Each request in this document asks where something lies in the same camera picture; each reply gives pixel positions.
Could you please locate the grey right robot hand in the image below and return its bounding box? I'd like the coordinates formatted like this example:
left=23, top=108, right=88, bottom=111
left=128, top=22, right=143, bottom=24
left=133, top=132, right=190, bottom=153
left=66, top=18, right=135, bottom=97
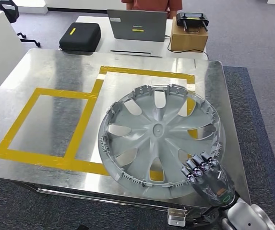
left=180, top=151, right=236, bottom=207

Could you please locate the steel workbench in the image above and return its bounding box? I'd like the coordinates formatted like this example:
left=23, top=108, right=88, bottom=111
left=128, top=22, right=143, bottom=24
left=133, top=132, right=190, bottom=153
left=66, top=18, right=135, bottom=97
left=0, top=48, right=251, bottom=213

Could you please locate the silver plastic wheel cover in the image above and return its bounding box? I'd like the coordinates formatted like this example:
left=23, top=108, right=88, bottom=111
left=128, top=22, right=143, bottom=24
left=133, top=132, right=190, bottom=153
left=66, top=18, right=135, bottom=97
left=97, top=84, right=226, bottom=201

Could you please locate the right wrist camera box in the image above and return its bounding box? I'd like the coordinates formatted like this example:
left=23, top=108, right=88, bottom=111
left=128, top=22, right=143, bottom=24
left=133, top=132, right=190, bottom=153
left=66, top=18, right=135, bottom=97
left=167, top=207, right=187, bottom=227

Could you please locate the black carrying case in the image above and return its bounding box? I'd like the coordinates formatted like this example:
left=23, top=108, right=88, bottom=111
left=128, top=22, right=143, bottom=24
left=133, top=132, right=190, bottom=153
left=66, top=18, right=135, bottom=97
left=59, top=22, right=101, bottom=52

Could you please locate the white desk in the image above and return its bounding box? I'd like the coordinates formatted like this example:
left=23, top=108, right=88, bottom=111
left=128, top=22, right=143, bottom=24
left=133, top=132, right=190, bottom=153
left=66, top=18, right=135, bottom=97
left=76, top=16, right=209, bottom=60

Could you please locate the yellow tape on workbench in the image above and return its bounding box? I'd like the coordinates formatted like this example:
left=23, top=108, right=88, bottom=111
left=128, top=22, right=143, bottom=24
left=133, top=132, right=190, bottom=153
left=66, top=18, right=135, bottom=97
left=0, top=66, right=196, bottom=183

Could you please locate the person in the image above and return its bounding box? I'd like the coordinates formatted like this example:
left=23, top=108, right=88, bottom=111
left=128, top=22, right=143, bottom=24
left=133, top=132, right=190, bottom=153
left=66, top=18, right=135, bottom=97
left=121, top=0, right=183, bottom=20

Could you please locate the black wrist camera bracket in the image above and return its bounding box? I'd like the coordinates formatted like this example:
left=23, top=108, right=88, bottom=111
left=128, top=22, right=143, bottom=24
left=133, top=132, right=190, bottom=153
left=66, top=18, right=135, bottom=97
left=185, top=205, right=227, bottom=229

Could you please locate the black router with antennas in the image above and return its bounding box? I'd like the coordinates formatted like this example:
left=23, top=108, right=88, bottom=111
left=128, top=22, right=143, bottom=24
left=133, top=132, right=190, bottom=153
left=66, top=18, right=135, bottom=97
left=176, top=12, right=209, bottom=33

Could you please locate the black cable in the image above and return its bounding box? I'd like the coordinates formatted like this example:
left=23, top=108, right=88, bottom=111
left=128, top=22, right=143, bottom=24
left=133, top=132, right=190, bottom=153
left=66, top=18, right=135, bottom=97
left=164, top=34, right=209, bottom=60

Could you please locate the white cabinet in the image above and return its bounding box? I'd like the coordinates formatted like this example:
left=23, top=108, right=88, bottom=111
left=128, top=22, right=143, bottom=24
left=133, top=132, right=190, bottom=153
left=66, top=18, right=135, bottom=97
left=0, top=9, right=29, bottom=96

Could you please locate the brown cardboard box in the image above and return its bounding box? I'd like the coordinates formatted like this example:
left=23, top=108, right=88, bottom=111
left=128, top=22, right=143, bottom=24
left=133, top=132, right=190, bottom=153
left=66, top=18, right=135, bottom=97
left=170, top=16, right=209, bottom=52

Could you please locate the grey laptop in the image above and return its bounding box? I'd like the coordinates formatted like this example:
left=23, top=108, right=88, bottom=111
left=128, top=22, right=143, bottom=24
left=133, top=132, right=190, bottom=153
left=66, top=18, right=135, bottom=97
left=107, top=9, right=168, bottom=43

